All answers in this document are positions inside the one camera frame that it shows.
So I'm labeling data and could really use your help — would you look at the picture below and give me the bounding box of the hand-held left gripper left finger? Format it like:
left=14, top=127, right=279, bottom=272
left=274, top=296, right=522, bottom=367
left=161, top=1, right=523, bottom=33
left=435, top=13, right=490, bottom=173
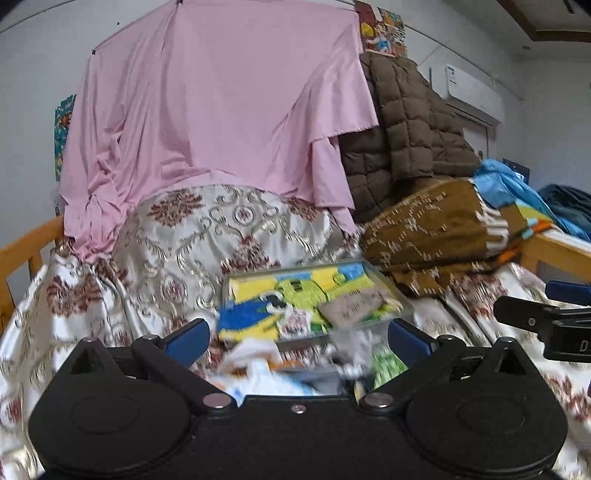
left=58, top=318, right=234, bottom=412

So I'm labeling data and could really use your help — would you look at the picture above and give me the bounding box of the light blue blanket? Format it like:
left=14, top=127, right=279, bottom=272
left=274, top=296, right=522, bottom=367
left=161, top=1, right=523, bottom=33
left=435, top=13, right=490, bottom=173
left=473, top=159, right=589, bottom=241

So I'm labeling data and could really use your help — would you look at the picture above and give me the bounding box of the yellow green cartoon towel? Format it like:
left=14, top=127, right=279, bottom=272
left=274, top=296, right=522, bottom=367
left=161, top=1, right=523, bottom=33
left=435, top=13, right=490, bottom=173
left=217, top=263, right=393, bottom=342

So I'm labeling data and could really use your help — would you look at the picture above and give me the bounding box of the cartoon wall poster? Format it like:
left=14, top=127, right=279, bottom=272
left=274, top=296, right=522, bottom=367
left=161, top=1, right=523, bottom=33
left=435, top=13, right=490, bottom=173
left=355, top=0, right=407, bottom=57

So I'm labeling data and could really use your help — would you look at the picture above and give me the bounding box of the white air conditioner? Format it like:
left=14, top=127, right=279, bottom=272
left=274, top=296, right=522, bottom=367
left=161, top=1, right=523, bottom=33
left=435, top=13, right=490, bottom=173
left=429, top=64, right=504, bottom=124

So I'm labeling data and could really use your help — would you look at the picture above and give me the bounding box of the brown quilted jacket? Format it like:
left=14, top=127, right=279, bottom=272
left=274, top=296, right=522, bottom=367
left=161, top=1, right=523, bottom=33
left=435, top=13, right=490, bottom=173
left=339, top=52, right=483, bottom=222

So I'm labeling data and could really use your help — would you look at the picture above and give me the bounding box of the white printed cloth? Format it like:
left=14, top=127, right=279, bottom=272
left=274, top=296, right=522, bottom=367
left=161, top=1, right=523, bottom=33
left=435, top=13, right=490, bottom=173
left=210, top=339, right=324, bottom=398

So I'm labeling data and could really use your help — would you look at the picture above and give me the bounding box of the dark blue cloth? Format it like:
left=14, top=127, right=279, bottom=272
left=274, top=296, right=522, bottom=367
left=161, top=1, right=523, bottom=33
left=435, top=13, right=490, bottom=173
left=538, top=184, right=591, bottom=232

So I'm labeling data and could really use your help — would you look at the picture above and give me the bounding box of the clear plastic box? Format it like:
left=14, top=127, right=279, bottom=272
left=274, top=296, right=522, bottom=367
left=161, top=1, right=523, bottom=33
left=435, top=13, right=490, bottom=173
left=222, top=261, right=414, bottom=344

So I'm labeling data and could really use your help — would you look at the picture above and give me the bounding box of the green patterned plastic bag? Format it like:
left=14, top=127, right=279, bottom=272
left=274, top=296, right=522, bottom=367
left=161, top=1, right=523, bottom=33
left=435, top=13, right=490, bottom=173
left=369, top=344, right=409, bottom=389

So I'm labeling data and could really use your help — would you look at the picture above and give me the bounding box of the floral satin bedspread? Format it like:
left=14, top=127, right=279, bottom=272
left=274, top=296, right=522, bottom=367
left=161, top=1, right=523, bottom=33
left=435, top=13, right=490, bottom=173
left=0, top=184, right=591, bottom=480

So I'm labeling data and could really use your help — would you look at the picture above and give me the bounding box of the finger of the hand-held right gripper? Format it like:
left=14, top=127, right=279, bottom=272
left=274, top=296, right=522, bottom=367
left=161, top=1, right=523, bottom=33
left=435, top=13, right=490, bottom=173
left=545, top=279, right=591, bottom=306
left=493, top=295, right=591, bottom=334

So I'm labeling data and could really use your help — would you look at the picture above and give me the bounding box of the brown patterned blanket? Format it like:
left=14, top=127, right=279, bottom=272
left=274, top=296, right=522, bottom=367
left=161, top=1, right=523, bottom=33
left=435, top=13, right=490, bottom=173
left=360, top=178, right=529, bottom=296

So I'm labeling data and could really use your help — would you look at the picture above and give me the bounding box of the brown paper tag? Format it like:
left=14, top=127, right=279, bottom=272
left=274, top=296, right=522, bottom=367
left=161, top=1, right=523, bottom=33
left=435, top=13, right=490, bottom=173
left=318, top=291, right=385, bottom=329

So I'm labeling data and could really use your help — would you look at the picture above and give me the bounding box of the pink bed sheet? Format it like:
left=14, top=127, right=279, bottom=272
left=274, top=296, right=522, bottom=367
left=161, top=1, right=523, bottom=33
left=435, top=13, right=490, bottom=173
left=59, top=2, right=380, bottom=261

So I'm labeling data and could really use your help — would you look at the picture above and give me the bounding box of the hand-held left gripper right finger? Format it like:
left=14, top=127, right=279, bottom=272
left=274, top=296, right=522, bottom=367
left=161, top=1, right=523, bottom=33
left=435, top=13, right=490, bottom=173
left=359, top=318, right=539, bottom=412

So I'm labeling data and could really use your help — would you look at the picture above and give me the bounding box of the teal orange wall poster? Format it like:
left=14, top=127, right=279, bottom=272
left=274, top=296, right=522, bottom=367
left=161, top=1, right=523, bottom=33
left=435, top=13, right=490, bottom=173
left=54, top=95, right=77, bottom=182

